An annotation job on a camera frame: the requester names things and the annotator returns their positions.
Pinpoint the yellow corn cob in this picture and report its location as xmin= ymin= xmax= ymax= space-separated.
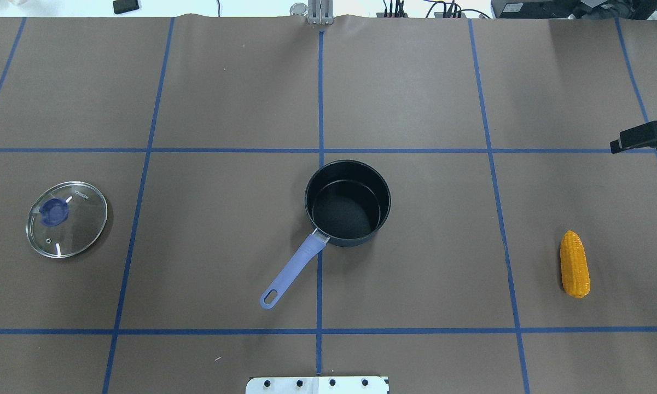
xmin=559 ymin=230 xmax=591 ymax=299

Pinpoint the glass pot lid blue knob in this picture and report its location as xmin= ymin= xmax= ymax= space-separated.
xmin=26 ymin=181 xmax=109 ymax=259

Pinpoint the black laptop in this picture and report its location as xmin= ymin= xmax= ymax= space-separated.
xmin=490 ymin=1 xmax=657 ymax=20

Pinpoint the dark blue saucepan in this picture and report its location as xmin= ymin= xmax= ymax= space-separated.
xmin=259 ymin=159 xmax=391 ymax=310

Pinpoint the small black device on table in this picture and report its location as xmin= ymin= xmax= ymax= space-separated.
xmin=112 ymin=0 xmax=140 ymax=15

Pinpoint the aluminium frame post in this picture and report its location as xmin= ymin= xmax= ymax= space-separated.
xmin=306 ymin=0 xmax=335 ymax=25

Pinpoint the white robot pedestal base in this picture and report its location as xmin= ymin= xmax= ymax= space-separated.
xmin=245 ymin=375 xmax=390 ymax=393

